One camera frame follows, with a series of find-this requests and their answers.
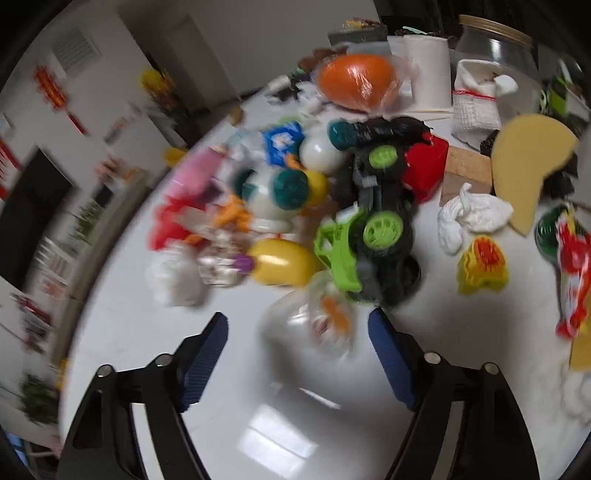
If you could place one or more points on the green trailing plant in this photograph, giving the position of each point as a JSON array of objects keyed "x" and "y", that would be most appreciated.
[{"x": 39, "y": 397}]

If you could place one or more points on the yellow and red toy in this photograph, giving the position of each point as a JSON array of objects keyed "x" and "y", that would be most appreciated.
[{"x": 482, "y": 265}]

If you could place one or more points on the white panda figure toy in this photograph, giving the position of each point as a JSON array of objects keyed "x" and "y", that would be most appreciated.
[{"x": 277, "y": 194}]

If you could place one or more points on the small blue box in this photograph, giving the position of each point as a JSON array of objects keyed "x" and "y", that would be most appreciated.
[{"x": 281, "y": 141}]

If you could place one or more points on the clear rectangular container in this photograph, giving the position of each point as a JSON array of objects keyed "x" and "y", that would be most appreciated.
[{"x": 358, "y": 32}]

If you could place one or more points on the green monster truck toy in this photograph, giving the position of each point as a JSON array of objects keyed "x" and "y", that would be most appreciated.
[{"x": 369, "y": 244}]

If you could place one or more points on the clear plastic bag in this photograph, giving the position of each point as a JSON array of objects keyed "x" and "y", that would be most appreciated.
[{"x": 330, "y": 318}]

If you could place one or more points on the white door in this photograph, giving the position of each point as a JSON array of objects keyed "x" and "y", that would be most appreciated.
[{"x": 194, "y": 50}]

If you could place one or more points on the pink plastic toy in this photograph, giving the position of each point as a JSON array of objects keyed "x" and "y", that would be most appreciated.
[{"x": 194, "y": 180}]

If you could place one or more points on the glass jar with cork lid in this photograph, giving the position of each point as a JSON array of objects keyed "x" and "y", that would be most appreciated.
[{"x": 496, "y": 60}]

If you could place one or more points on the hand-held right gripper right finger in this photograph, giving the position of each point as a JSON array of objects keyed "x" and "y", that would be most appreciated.
[{"x": 392, "y": 355}]

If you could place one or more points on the crumpled white tissue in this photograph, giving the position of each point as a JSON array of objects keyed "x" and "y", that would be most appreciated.
[
  {"x": 178, "y": 277},
  {"x": 471, "y": 214}
]

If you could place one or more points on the red knot wall decoration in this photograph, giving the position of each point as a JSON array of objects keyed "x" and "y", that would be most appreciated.
[{"x": 57, "y": 97}]

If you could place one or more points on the white mesh pouch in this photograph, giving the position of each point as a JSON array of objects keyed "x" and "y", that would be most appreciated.
[{"x": 475, "y": 108}]

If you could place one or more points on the potted yellow flower plant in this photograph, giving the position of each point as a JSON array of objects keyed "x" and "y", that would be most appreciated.
[{"x": 164, "y": 94}]

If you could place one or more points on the yellow plastic egg capsule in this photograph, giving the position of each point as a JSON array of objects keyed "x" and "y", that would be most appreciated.
[{"x": 281, "y": 263}]

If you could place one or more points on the red plastic toy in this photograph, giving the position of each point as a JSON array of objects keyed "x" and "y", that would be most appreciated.
[{"x": 166, "y": 228}]

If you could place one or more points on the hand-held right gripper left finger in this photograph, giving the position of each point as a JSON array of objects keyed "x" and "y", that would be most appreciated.
[{"x": 205, "y": 360}]

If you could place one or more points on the orange ball in plastic wrap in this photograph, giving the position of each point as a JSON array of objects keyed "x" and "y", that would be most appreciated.
[{"x": 358, "y": 81}]

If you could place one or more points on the red and green snack packet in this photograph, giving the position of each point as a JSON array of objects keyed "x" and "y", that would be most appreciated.
[{"x": 565, "y": 258}]

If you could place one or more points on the black television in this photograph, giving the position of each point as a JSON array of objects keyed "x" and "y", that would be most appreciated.
[{"x": 32, "y": 207}]

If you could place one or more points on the white paper towel roll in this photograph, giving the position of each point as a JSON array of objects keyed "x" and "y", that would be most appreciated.
[{"x": 429, "y": 69}]

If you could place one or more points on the red toy block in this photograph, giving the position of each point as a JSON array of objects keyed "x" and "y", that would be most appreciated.
[{"x": 427, "y": 168}]

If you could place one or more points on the white wall vent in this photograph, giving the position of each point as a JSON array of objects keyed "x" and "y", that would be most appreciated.
[{"x": 76, "y": 48}]

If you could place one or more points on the black and teal toy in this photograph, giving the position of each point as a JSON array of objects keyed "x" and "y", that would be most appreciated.
[{"x": 369, "y": 131}]

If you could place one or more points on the yellow sponge piece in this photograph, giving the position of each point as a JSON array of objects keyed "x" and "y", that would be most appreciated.
[{"x": 531, "y": 166}]

